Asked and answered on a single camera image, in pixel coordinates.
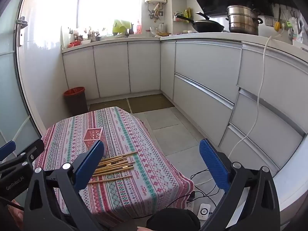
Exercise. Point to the white kitchen countertop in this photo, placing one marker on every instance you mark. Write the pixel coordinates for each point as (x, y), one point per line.
(216, 37)

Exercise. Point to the person's dark trouser leg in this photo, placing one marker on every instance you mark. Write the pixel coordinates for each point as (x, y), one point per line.
(173, 220)

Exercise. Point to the brown floor mat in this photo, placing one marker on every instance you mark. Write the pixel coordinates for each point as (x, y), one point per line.
(108, 105)
(149, 103)

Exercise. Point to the white plastic bag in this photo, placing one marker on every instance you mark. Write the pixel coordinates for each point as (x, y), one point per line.
(296, 28)

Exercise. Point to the steel steamer pot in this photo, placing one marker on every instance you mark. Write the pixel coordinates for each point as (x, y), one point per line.
(243, 21)

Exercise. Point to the red trash bin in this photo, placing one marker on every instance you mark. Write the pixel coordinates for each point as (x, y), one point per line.
(75, 101)

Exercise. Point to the frosted glass sliding door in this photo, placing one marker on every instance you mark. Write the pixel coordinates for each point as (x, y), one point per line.
(9, 77)

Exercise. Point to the red bottle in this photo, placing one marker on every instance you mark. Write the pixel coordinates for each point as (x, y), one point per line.
(138, 27)

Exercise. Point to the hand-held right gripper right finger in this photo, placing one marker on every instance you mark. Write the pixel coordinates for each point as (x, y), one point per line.
(214, 166)

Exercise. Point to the black wok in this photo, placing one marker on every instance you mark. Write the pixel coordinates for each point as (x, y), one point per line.
(208, 26)

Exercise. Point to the yellow hanging utensil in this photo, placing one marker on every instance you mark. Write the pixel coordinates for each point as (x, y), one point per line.
(277, 26)

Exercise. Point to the person's left hand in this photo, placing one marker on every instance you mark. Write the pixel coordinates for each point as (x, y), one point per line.
(16, 215)

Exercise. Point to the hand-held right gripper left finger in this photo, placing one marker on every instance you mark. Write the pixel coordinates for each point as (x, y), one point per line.
(89, 166)

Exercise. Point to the pile of wooden chopsticks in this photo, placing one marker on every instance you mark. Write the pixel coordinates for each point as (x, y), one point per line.
(115, 164)

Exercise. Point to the patterned red green tablecloth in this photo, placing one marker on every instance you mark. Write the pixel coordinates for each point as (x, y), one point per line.
(134, 134)

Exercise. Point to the white wall socket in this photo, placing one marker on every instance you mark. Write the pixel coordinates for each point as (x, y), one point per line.
(268, 21)

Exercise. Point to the bright kitchen window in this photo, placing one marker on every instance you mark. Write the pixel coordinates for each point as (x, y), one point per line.
(101, 2)

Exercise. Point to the green plastic bag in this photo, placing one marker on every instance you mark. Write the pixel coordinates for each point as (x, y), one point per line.
(121, 26)

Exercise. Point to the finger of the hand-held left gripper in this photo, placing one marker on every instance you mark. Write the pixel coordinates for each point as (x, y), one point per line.
(31, 149)
(7, 150)

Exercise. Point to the red bowl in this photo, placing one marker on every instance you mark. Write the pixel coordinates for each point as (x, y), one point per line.
(75, 44)

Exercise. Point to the white kitchen cabinets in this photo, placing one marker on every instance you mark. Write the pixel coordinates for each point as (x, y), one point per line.
(204, 65)

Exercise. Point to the pink perforated plastic basket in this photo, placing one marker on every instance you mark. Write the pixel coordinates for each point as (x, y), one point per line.
(92, 134)

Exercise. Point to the white power strip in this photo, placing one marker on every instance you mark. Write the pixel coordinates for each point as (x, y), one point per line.
(189, 206)

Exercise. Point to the white flat electronic device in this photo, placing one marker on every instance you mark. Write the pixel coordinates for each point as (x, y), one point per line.
(204, 211)

